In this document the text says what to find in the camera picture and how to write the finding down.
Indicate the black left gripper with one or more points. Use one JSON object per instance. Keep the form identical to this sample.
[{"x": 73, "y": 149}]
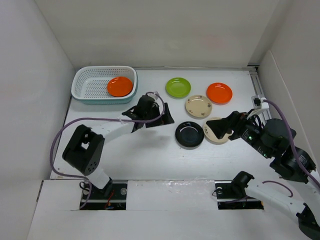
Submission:
[{"x": 165, "y": 119}]

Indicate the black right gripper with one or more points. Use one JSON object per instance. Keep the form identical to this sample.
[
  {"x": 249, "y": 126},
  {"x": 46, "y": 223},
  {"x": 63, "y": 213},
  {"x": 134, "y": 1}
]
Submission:
[{"x": 235, "y": 120}]

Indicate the orange plate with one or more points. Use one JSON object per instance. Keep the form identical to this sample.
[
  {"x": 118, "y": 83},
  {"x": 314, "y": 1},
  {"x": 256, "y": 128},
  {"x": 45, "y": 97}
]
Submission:
[
  {"x": 119, "y": 86},
  {"x": 219, "y": 93}
]

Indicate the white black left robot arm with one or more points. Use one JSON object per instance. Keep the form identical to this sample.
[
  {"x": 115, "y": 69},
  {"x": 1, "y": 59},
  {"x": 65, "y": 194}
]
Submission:
[{"x": 84, "y": 149}]

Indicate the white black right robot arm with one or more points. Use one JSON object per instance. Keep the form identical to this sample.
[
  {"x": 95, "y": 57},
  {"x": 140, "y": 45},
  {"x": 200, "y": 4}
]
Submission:
[{"x": 274, "y": 140}]

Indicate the beige plate with black patch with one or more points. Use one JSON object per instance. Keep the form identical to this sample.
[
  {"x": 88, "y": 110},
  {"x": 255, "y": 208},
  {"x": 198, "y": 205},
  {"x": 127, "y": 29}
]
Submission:
[{"x": 209, "y": 134}]

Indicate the beige plate with symbols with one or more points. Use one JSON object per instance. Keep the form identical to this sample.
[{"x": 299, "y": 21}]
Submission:
[{"x": 198, "y": 106}]

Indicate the green plate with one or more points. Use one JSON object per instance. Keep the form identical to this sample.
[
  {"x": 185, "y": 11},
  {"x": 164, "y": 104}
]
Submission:
[{"x": 178, "y": 87}]

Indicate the white perforated plastic basket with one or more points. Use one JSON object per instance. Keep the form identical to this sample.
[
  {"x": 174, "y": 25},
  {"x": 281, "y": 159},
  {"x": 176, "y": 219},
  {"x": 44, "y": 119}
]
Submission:
[{"x": 95, "y": 85}]

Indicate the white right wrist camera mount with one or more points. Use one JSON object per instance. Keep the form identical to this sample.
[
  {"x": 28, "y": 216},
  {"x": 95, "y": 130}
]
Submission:
[{"x": 259, "y": 105}]

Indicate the aluminium rail right edge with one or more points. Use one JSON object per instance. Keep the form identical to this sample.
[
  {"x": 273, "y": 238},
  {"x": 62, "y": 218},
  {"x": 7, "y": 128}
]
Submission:
[{"x": 253, "y": 72}]

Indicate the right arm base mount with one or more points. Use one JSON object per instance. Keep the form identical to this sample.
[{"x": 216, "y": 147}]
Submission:
[{"x": 228, "y": 199}]

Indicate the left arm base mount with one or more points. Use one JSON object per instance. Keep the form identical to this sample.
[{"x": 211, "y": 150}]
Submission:
[{"x": 116, "y": 200}]

